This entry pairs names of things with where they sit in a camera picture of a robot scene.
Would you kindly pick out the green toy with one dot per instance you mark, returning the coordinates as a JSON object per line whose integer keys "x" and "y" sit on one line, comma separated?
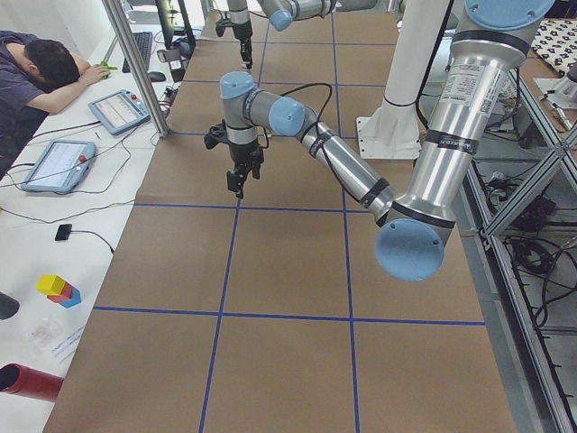
{"x": 108, "y": 67}

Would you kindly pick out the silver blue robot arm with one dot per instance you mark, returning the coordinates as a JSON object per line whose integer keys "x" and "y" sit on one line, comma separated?
{"x": 491, "y": 38}
{"x": 280, "y": 13}

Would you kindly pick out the black keyboard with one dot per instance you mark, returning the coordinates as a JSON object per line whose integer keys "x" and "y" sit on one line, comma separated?
{"x": 144, "y": 41}

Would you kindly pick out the red wooden block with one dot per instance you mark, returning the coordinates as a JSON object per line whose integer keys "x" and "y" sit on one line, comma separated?
{"x": 65, "y": 295}

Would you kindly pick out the clear plastic bag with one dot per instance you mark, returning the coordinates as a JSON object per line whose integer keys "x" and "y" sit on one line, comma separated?
{"x": 41, "y": 335}

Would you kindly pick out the black cylinder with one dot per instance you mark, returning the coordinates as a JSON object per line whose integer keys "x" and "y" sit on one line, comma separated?
{"x": 8, "y": 306}

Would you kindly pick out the black computer mouse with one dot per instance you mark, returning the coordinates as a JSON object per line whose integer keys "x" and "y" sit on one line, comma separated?
{"x": 156, "y": 76}

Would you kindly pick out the small black box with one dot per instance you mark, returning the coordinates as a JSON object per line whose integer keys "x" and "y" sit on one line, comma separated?
{"x": 63, "y": 232}

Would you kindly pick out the red cylinder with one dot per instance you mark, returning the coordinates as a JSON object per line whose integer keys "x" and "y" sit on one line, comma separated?
{"x": 21, "y": 380}

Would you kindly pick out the blue wooden block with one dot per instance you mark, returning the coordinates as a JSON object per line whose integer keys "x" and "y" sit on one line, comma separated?
{"x": 73, "y": 301}

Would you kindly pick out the white camera stand column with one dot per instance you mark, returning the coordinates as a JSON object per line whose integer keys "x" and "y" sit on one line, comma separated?
{"x": 393, "y": 130}

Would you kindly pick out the aluminium frame post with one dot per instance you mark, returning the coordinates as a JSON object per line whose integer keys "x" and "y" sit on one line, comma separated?
{"x": 123, "y": 32}

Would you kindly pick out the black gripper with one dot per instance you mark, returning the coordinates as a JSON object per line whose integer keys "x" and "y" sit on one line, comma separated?
{"x": 243, "y": 44}
{"x": 241, "y": 155}

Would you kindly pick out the near teach pendant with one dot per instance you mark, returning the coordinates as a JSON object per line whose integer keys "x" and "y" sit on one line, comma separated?
{"x": 61, "y": 166}

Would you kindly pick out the person in dark shirt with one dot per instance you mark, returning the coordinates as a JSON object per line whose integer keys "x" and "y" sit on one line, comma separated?
{"x": 39, "y": 77}

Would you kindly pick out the teach pendant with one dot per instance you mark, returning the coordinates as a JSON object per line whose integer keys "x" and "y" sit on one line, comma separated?
{"x": 120, "y": 111}
{"x": 61, "y": 166}

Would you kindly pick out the yellow wooden block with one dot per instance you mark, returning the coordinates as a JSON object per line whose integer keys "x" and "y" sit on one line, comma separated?
{"x": 50, "y": 285}

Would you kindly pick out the far teach pendant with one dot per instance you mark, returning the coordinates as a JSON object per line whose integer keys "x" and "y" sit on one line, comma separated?
{"x": 120, "y": 111}

